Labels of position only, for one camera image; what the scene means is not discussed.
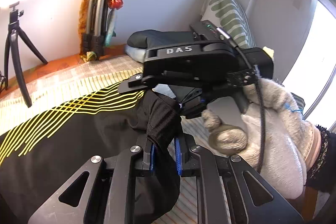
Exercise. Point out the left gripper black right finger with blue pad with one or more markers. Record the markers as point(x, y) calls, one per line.
point(229, 190)

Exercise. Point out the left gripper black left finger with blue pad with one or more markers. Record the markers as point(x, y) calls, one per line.
point(102, 190)

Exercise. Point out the black pants yellow stripes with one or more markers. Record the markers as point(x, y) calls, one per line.
point(40, 154)

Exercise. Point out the black forearm sleeve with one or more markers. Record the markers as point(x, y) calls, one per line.
point(321, 176)

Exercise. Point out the white knit gloved hand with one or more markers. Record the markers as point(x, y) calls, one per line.
point(275, 138)

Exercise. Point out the green white patterned pillow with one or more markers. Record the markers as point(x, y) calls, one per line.
point(229, 16)

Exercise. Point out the folded dark clothes stack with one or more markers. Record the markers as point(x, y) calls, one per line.
point(140, 41)

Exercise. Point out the folded silver tripod stand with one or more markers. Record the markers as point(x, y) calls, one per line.
point(92, 28)

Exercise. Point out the yellow striped bed blanket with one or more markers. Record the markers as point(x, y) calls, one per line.
point(66, 85)

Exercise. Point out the orange bed sheet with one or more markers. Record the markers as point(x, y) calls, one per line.
point(66, 62)

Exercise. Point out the black mini tripod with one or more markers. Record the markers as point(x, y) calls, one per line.
point(14, 32)

